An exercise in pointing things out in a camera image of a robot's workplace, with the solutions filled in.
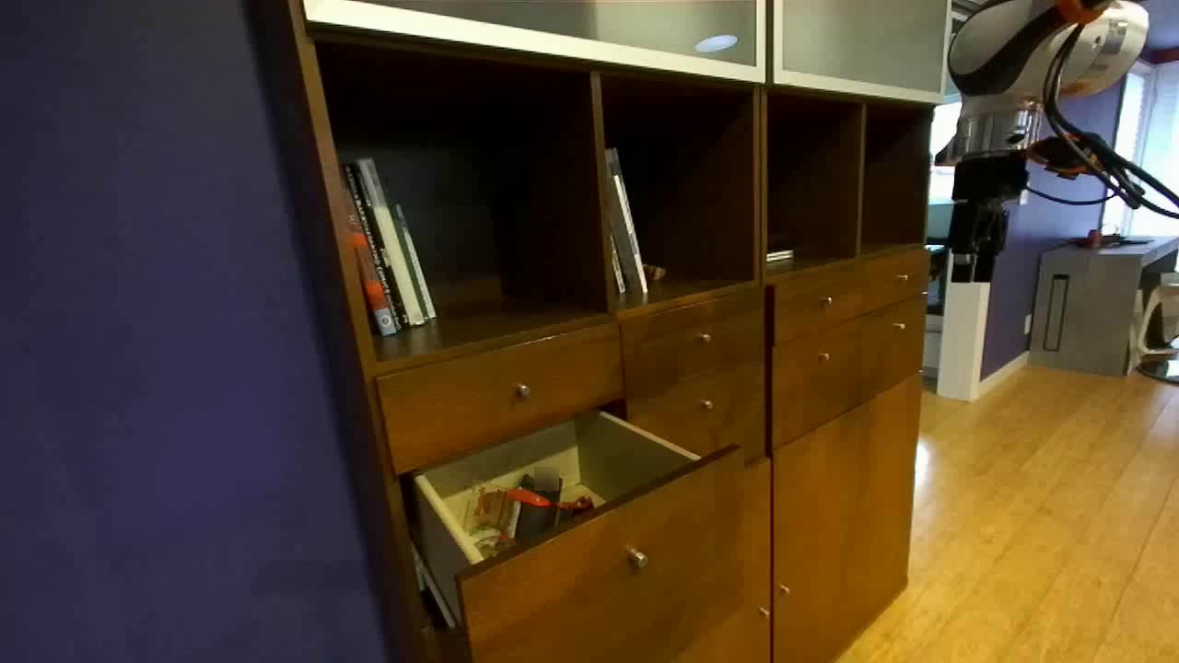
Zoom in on leaning grey books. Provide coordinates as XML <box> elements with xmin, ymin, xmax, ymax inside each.
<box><xmin>598</xmin><ymin>144</ymin><xmax>652</xmax><ymax>305</ymax></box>

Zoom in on thin grey book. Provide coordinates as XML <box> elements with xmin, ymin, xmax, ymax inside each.
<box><xmin>392</xmin><ymin>201</ymin><xmax>440</xmax><ymax>323</ymax></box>

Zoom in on white chair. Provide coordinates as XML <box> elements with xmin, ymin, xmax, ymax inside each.
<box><xmin>1122</xmin><ymin>273</ymin><xmax>1179</xmax><ymax>381</ymax></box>

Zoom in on grey low cabinet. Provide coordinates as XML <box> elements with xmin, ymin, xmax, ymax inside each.
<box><xmin>1027</xmin><ymin>235</ymin><xmax>1179</xmax><ymax>381</ymax></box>

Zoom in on wide wooden drawer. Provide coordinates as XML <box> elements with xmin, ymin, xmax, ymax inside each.
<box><xmin>372</xmin><ymin>320</ymin><xmax>626</xmax><ymax>478</ymax></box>

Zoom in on tall wooden cabinet door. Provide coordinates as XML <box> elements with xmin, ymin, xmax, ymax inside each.
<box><xmin>771</xmin><ymin>376</ymin><xmax>924</xmax><ymax>663</ymax></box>

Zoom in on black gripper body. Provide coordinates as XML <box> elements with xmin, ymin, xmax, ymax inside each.
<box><xmin>948</xmin><ymin>150</ymin><xmax>1031</xmax><ymax>251</ymax></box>

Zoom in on bright window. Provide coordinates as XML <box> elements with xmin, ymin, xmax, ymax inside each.
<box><xmin>1102</xmin><ymin>57</ymin><xmax>1179</xmax><ymax>241</ymax></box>

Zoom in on narrow wooden cabinet door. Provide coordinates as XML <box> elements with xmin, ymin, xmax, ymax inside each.
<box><xmin>669</xmin><ymin>456</ymin><xmax>778</xmax><ymax>663</ymax></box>

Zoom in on dark book with orange marks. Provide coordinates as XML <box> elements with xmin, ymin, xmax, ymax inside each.
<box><xmin>338</xmin><ymin>163</ymin><xmax>405</xmax><ymax>341</ymax></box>

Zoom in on books on left shelf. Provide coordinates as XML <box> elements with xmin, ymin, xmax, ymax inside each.
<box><xmin>354</xmin><ymin>155</ymin><xmax>431</xmax><ymax>332</ymax></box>

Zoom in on red handled tool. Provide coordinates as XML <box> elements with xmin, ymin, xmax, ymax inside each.
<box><xmin>503</xmin><ymin>483</ymin><xmax>600</xmax><ymax>515</ymax></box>

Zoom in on black tool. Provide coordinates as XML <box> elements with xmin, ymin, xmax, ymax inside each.
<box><xmin>510</xmin><ymin>468</ymin><xmax>568</xmax><ymax>544</ymax></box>

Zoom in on brown wooden cabinet unit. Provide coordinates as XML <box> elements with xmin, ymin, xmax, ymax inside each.
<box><xmin>252</xmin><ymin>0</ymin><xmax>952</xmax><ymax>663</ymax></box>

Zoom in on large wooden drawer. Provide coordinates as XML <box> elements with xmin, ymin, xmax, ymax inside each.
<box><xmin>410</xmin><ymin>409</ymin><xmax>750</xmax><ymax>663</ymax></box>

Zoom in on small wooden drawer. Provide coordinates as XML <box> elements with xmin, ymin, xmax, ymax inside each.
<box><xmin>858</xmin><ymin>299</ymin><xmax>928</xmax><ymax>397</ymax></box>
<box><xmin>621</xmin><ymin>363</ymin><xmax>774</xmax><ymax>463</ymax></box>
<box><xmin>620</xmin><ymin>288</ymin><xmax>774</xmax><ymax>397</ymax></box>
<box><xmin>863</xmin><ymin>251</ymin><xmax>932</xmax><ymax>316</ymax></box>
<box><xmin>771</xmin><ymin>271</ymin><xmax>868</xmax><ymax>352</ymax></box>
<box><xmin>771</xmin><ymin>323</ymin><xmax>868</xmax><ymax>454</ymax></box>

